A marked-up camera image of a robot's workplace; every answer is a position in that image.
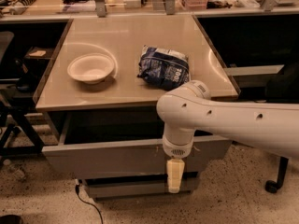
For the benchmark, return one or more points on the black left side chair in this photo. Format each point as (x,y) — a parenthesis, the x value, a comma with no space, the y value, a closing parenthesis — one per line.
(19,90)

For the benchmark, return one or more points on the black shoe tip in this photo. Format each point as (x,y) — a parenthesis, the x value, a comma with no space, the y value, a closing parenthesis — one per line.
(11,219)

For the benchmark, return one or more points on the grey top drawer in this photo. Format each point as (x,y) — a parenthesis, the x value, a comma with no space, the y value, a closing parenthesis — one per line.
(97,145)

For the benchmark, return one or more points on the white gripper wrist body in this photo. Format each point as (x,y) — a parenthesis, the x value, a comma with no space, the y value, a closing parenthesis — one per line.
(177,150)

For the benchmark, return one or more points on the blue chip bag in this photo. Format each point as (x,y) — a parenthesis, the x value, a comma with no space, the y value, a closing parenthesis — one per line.
(166,69)

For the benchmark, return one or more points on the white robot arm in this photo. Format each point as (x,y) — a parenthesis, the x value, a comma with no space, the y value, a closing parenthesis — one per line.
(188,108)

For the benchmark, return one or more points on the white paper bowl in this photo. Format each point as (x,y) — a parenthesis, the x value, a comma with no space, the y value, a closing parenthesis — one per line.
(91,68)

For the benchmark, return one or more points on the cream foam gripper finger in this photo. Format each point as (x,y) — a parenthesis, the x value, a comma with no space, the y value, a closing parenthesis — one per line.
(175,169)

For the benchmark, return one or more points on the grey bottom drawer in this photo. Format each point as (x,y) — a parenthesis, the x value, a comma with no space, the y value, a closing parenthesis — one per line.
(126,186)

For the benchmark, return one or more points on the grey drawer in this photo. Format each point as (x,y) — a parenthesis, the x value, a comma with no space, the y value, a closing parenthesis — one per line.
(97,145)
(126,186)

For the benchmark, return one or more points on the grey drawer cabinet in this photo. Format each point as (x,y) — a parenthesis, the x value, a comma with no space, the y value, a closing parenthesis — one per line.
(122,38)

